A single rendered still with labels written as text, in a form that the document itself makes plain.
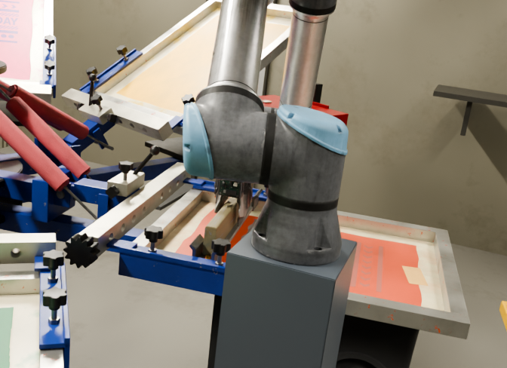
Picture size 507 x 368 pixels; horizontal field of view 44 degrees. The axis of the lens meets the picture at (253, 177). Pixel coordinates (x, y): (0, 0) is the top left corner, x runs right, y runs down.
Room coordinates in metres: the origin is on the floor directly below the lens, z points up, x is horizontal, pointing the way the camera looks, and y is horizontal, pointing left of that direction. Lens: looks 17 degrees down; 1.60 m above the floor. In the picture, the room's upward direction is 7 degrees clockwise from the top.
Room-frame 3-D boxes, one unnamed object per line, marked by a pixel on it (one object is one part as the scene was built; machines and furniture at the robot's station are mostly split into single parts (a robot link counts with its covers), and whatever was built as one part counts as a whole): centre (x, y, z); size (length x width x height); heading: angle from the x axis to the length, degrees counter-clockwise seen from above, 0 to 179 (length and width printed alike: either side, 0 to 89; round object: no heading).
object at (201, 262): (1.31, 0.13, 0.97); 0.30 x 0.05 x 0.07; 80
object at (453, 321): (1.54, -0.15, 0.97); 0.79 x 0.58 x 0.04; 80
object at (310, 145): (0.98, -0.08, 1.37); 0.13 x 0.12 x 0.14; 90
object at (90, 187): (1.64, 0.40, 1.02); 0.17 x 0.06 x 0.05; 80
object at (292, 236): (0.98, -0.08, 1.25); 0.15 x 0.15 x 0.10
